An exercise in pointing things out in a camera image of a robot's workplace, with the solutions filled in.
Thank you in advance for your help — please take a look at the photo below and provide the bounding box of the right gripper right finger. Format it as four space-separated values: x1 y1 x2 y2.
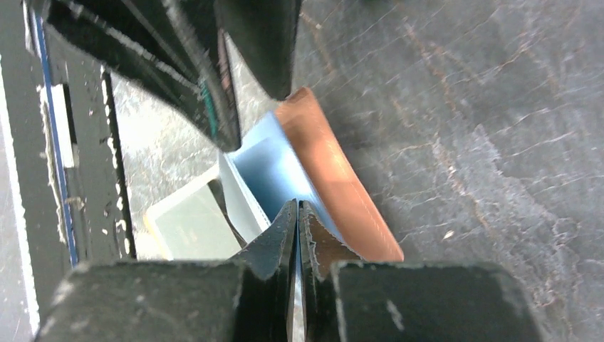
298 201 542 341

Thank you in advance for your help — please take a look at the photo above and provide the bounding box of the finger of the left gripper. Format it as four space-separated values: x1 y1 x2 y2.
214 0 301 100
29 1 241 152

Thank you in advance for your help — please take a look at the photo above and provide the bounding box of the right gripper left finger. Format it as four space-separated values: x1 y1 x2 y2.
35 200 298 341

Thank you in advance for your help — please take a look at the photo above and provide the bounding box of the tan leather card holder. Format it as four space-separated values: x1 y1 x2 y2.
218 87 404 261

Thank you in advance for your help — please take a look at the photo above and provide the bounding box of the black VIP card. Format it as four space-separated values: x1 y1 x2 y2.
143 165 246 260

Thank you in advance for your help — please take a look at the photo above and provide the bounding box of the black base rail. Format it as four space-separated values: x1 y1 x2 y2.
1 1 137 330

